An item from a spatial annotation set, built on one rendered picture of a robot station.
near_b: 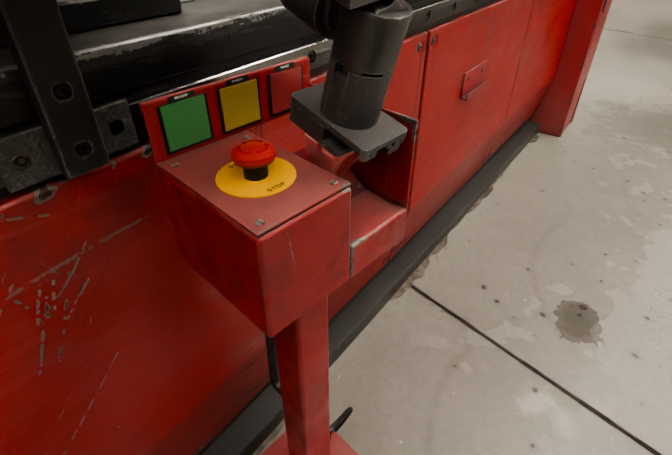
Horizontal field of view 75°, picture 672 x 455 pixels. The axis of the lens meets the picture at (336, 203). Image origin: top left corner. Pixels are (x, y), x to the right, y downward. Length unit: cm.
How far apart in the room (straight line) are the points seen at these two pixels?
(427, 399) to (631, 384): 51
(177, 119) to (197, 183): 7
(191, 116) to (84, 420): 40
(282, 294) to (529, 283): 120
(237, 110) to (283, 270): 18
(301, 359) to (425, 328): 75
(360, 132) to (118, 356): 41
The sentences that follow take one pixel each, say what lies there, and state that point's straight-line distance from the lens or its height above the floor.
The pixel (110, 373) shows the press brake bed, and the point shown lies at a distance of 64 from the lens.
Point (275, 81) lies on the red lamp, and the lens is 49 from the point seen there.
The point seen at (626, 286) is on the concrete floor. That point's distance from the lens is 165.
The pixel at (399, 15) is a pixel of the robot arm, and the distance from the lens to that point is 37.
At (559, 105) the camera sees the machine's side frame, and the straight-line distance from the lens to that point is 246.
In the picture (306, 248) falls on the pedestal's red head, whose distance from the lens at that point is 38.
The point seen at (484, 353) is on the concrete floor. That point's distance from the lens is 128.
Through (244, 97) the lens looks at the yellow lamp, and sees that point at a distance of 47.
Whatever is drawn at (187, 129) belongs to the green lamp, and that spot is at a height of 80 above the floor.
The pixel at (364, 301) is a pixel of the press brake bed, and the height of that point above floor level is 5.
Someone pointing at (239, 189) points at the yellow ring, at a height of 78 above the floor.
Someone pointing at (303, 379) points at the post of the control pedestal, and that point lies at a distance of 62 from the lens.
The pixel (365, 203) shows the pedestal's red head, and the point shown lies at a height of 70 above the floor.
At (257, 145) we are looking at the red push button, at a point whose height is 81.
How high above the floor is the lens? 98
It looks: 35 degrees down
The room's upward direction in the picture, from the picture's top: straight up
